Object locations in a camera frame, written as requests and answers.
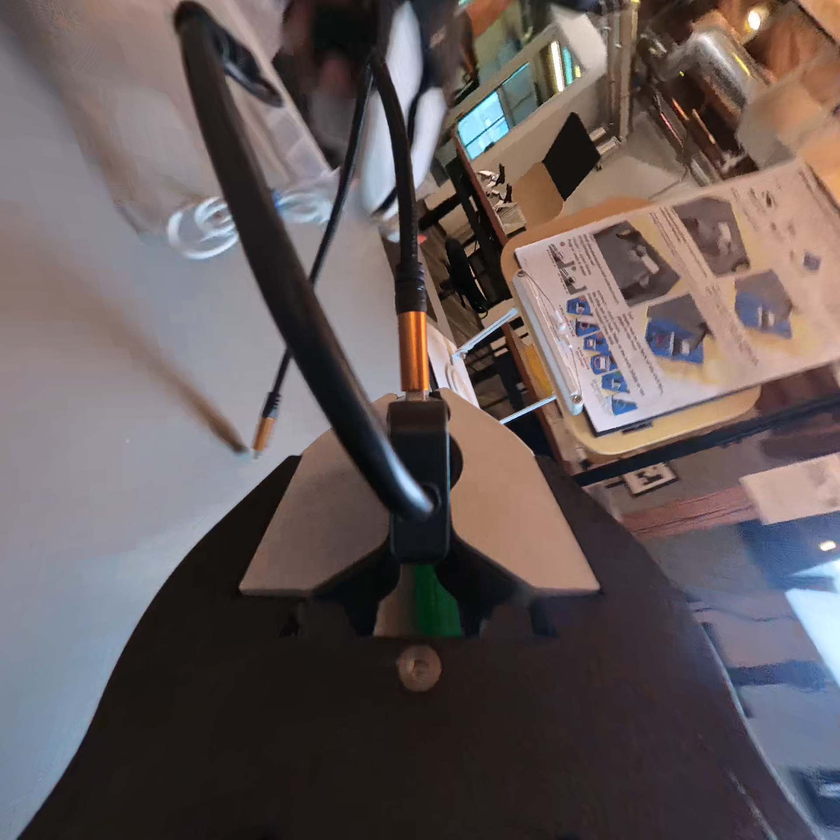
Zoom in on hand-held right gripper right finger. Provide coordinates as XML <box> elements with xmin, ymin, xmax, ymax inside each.
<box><xmin>432</xmin><ymin>387</ymin><xmax>602</xmax><ymax>596</ymax></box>

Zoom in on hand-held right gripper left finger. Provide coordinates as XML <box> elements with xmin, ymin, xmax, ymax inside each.
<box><xmin>238</xmin><ymin>392</ymin><xmax>403</xmax><ymax>599</ymax></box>

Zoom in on black cable with orange plugs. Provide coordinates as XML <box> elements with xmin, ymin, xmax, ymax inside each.
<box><xmin>252</xmin><ymin>46</ymin><xmax>434</xmax><ymax>457</ymax></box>

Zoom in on clear plastic storage box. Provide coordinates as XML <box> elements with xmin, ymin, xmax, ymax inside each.
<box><xmin>79</xmin><ymin>39</ymin><xmax>339</xmax><ymax>247</ymax></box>

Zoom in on printed marker tag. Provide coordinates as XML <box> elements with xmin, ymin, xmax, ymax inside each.
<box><xmin>620</xmin><ymin>462</ymin><xmax>678</xmax><ymax>497</ymax></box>

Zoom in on beige chair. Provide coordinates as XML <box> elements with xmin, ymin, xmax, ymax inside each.
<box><xmin>512</xmin><ymin>161</ymin><xmax>567</xmax><ymax>227</ymax></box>

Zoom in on white document stand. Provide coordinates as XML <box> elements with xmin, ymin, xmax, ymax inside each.
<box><xmin>446</xmin><ymin>197</ymin><xmax>765</xmax><ymax>463</ymax></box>

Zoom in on printed instruction sheet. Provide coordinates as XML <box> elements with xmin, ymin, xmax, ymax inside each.
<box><xmin>515</xmin><ymin>157</ymin><xmax>840</xmax><ymax>435</ymax></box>

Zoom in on silver air duct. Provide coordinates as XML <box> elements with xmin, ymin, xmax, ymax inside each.
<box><xmin>656</xmin><ymin>20</ymin><xmax>772</xmax><ymax>116</ymax></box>

